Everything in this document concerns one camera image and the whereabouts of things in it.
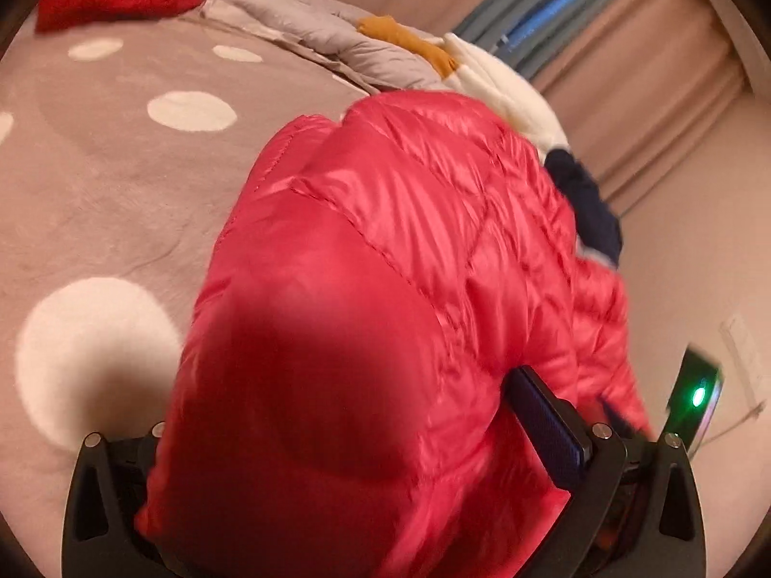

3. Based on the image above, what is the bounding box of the blue-grey curtain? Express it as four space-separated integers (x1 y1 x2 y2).
452 0 671 74

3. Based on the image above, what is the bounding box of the pink-red down jacket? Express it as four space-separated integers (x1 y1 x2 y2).
133 90 656 578

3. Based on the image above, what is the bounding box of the thin cable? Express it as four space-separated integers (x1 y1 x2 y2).
704 402 767 437

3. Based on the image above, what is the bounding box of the grey quilt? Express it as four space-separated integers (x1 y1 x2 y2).
186 0 450 95

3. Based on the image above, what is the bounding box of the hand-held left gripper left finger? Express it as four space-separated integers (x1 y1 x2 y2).
62 422 187 578

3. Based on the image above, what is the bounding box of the navy cloth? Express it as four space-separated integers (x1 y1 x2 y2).
544 147 624 267

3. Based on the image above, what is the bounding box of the pink curtain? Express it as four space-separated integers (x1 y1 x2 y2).
289 0 757 218

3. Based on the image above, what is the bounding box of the polka dot brown blanket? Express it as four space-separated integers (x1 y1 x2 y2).
0 12 386 578

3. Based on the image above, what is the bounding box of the orange and white plush cloth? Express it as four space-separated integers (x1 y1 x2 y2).
357 15 570 154

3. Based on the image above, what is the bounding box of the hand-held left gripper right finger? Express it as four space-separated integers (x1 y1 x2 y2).
505 364 707 578

